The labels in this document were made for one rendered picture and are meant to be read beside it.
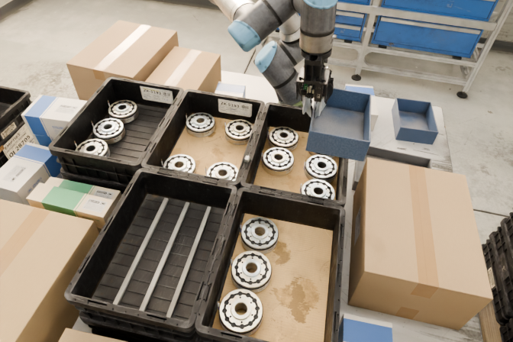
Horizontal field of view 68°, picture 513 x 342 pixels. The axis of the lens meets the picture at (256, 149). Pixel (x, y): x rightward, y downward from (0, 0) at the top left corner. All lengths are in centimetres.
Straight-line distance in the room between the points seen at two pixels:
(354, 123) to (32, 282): 90
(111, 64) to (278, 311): 115
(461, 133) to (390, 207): 194
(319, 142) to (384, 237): 31
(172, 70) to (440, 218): 114
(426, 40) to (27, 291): 283
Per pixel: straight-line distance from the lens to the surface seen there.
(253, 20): 89
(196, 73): 162
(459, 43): 319
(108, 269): 110
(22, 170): 148
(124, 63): 166
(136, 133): 142
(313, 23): 84
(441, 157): 167
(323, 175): 122
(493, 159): 296
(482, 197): 266
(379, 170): 123
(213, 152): 130
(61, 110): 152
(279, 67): 149
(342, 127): 108
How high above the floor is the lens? 176
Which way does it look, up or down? 45 degrees down
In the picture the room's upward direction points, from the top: 3 degrees clockwise
